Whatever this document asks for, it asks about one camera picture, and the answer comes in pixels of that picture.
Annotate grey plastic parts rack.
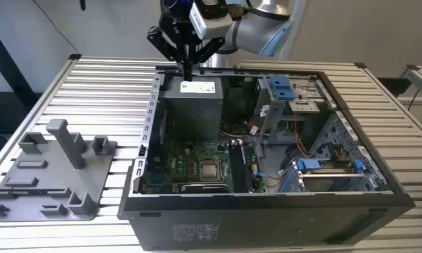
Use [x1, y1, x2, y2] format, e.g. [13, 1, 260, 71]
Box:
[0, 118, 118, 222]

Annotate blue plastic drive latch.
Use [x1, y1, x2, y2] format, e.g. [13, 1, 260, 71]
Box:
[268, 75, 294, 101]

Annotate silver CPU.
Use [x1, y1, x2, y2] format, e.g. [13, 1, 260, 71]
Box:
[200, 163, 220, 179]

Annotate grey power supply unit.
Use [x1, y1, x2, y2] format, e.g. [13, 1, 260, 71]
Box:
[160, 76, 224, 142]

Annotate black box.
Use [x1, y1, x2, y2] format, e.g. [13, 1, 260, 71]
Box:
[375, 77, 412, 99]

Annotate hard disk in blue carrier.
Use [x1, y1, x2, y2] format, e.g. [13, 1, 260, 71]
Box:
[279, 158, 376, 193]

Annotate green motherboard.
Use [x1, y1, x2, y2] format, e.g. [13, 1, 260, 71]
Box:
[141, 139, 268, 194]

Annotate black graphics card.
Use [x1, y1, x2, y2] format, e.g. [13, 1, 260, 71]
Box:
[180, 183, 229, 194]

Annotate orange and red wires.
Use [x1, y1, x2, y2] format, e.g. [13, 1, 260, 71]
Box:
[291, 120, 310, 159]

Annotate grey metal drive cage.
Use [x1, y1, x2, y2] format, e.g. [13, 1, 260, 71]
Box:
[255, 75, 334, 144]

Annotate black desk frame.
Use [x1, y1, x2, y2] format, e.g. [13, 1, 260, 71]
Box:
[0, 17, 45, 135]

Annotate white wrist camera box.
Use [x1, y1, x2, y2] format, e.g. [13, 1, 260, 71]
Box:
[188, 4, 232, 41]

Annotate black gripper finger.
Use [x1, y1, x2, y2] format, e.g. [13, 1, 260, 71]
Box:
[148, 25, 188, 81]
[187, 38, 225, 81]

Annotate black PC case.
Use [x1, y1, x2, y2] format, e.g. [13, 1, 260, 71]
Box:
[117, 65, 416, 251]

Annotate CPU socket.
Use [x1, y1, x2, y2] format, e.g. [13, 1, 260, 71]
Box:
[195, 157, 227, 183]

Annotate thin black wall cable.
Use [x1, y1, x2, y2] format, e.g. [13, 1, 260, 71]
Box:
[30, 0, 80, 56]

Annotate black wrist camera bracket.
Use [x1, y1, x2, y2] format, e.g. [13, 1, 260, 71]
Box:
[200, 0, 248, 21]

